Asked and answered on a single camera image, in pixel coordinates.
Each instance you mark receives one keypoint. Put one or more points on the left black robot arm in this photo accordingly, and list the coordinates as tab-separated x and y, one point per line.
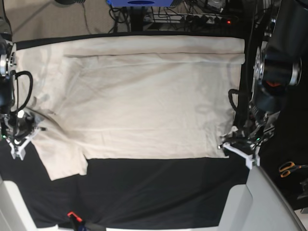
277	42

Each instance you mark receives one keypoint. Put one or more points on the grey white table frame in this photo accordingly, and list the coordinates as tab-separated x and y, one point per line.
255	206

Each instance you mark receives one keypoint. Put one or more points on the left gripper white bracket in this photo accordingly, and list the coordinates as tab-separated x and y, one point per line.
246	144

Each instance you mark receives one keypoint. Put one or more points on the cream white T-shirt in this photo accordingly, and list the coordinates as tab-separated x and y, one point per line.
132	97

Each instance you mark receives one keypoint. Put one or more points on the blue plastic bin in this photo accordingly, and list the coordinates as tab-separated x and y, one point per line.
139	3

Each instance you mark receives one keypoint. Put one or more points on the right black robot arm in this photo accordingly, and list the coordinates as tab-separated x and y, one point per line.
9	87

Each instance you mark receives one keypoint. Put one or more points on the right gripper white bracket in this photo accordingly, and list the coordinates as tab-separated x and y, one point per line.
19	130

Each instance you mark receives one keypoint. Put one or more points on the red black spring clamp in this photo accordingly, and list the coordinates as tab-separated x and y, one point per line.
78	224

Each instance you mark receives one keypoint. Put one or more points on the black table cloth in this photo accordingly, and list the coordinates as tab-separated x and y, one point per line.
126	193

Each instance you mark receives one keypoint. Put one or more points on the orange handled scissors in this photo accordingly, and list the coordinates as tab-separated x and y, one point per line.
289	167

